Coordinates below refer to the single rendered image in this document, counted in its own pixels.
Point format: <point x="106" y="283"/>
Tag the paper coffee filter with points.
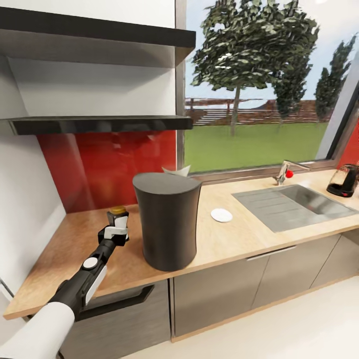
<point x="182" y="172"/>

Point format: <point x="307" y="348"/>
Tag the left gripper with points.
<point x="117" y="240"/>

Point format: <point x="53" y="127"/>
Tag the coffee maker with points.
<point x="168" y="206"/>

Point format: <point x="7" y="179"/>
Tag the dishwasher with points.
<point x="120" y="324"/>

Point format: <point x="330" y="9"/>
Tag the saucer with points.
<point x="221" y="214"/>

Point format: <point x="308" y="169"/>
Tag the bottle of coffee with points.
<point x="118" y="217"/>

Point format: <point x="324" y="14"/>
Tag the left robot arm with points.
<point x="43" y="335"/>

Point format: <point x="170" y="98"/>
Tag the electric kettle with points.
<point x="344" y="181"/>

